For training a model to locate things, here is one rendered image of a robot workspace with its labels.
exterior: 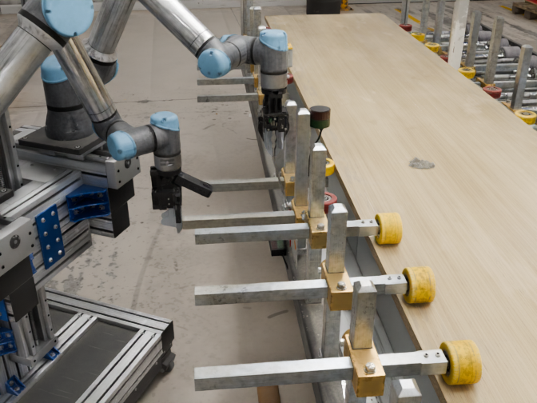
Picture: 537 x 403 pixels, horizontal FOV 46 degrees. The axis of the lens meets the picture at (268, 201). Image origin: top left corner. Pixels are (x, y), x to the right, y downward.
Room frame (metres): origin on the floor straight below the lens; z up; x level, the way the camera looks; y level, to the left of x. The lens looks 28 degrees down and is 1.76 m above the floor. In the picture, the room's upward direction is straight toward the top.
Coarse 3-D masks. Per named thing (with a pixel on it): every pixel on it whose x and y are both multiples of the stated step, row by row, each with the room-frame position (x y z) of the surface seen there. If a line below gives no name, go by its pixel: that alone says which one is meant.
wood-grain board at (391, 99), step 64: (320, 64) 3.09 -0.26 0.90; (384, 64) 3.09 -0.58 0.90; (448, 64) 3.09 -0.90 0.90; (384, 128) 2.21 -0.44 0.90; (448, 128) 2.21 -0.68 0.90; (512, 128) 2.21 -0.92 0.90; (384, 192) 1.68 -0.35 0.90; (448, 192) 1.68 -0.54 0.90; (512, 192) 1.68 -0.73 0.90; (384, 256) 1.32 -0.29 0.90; (448, 256) 1.32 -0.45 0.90; (512, 256) 1.32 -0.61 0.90; (448, 320) 1.07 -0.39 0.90; (512, 320) 1.07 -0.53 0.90; (512, 384) 0.88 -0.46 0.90
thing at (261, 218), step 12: (192, 216) 1.60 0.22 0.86; (204, 216) 1.60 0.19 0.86; (216, 216) 1.60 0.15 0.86; (228, 216) 1.60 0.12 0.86; (240, 216) 1.60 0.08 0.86; (252, 216) 1.60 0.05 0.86; (264, 216) 1.60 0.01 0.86; (276, 216) 1.60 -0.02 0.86; (288, 216) 1.61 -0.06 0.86; (192, 228) 1.58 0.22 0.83
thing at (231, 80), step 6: (198, 78) 3.09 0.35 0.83; (204, 78) 3.09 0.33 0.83; (210, 78) 3.09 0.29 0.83; (216, 78) 3.09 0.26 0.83; (222, 78) 3.09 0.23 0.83; (228, 78) 3.09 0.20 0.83; (234, 78) 3.09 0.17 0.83; (240, 78) 3.09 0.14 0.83; (246, 78) 3.10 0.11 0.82; (252, 78) 3.10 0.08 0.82; (198, 84) 3.07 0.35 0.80; (204, 84) 3.07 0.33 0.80; (210, 84) 3.08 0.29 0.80; (216, 84) 3.08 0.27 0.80; (222, 84) 3.08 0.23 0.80; (228, 84) 3.09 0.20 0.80; (234, 84) 3.09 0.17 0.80
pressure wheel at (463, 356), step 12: (444, 348) 0.91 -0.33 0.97; (456, 348) 0.89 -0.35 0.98; (468, 348) 0.89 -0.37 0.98; (456, 360) 0.87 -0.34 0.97; (468, 360) 0.87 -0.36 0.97; (480, 360) 0.87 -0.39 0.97; (456, 372) 0.86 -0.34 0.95; (468, 372) 0.86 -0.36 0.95; (480, 372) 0.86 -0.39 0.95; (456, 384) 0.86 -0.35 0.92
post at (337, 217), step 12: (336, 204) 1.17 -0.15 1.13; (336, 216) 1.15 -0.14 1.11; (336, 228) 1.15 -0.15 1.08; (336, 240) 1.15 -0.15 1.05; (336, 252) 1.15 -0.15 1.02; (336, 264) 1.15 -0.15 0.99; (324, 300) 1.17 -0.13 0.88; (324, 312) 1.16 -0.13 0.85; (336, 312) 1.15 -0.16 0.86; (324, 324) 1.16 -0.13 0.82; (336, 324) 1.15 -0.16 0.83; (324, 336) 1.15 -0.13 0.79; (336, 336) 1.15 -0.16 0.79; (324, 348) 1.15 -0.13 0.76; (336, 348) 1.15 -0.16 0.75
